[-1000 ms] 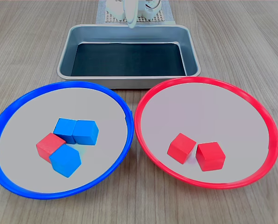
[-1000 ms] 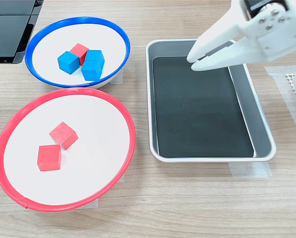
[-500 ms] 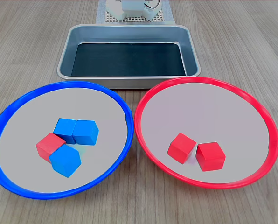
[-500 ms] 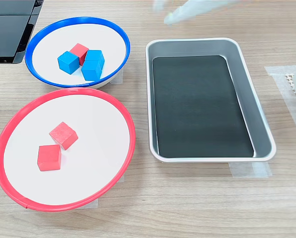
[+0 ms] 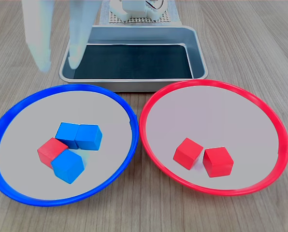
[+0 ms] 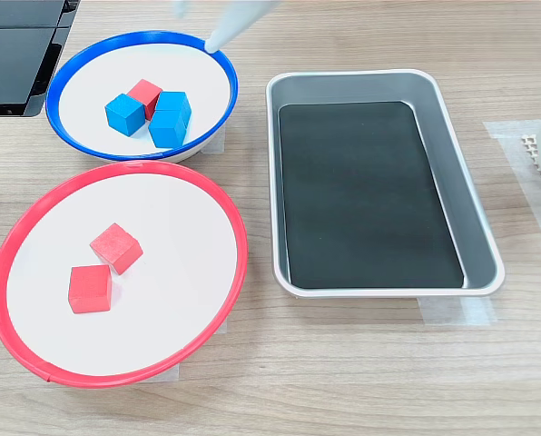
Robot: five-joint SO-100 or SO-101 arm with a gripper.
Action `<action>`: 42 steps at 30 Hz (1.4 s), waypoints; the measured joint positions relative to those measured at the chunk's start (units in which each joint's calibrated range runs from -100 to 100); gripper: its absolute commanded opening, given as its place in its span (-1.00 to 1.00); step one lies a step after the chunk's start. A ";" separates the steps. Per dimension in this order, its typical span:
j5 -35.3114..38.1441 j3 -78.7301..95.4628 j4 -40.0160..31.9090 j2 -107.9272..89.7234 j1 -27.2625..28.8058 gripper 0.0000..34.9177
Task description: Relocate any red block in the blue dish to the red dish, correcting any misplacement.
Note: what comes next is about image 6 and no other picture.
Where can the small red cube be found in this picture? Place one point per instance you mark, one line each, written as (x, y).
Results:
(116, 247)
(90, 290)
(143, 93)

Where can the small blue cube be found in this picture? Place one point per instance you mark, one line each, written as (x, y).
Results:
(124, 115)
(175, 101)
(167, 129)

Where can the white plate blue rim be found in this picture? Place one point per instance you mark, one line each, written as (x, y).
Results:
(84, 77)

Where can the clear tape strip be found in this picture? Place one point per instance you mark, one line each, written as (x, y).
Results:
(218, 143)
(166, 374)
(456, 313)

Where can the black flat device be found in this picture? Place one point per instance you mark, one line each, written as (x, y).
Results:
(12, 63)

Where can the white plate red rim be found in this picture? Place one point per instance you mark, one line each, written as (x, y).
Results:
(170, 218)

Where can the black tray mat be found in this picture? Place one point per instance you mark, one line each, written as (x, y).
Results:
(366, 200)

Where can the clear tape sheet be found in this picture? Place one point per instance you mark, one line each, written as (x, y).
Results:
(511, 159)

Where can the steel tray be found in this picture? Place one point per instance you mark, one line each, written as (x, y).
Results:
(477, 236)

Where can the pale perforated base plate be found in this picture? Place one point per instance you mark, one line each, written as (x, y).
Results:
(529, 147)

